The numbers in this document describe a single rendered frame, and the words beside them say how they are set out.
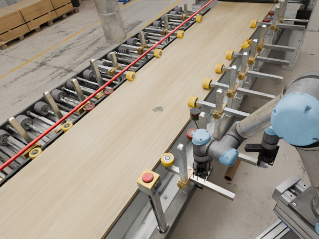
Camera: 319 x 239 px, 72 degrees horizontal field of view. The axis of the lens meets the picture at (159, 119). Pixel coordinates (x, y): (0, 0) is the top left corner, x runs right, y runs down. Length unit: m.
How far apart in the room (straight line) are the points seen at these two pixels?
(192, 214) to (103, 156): 1.05
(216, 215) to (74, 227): 1.28
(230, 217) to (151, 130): 1.09
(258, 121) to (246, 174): 1.55
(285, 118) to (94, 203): 1.01
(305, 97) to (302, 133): 0.08
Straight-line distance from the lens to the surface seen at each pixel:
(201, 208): 2.16
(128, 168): 1.34
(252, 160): 1.40
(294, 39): 3.68
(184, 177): 1.27
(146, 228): 1.46
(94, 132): 1.63
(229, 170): 2.28
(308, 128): 0.60
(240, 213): 2.18
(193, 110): 1.24
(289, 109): 0.59
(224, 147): 0.91
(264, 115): 0.84
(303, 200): 1.13
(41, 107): 2.23
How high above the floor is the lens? 1.97
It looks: 43 degrees down
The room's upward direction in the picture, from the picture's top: 10 degrees counter-clockwise
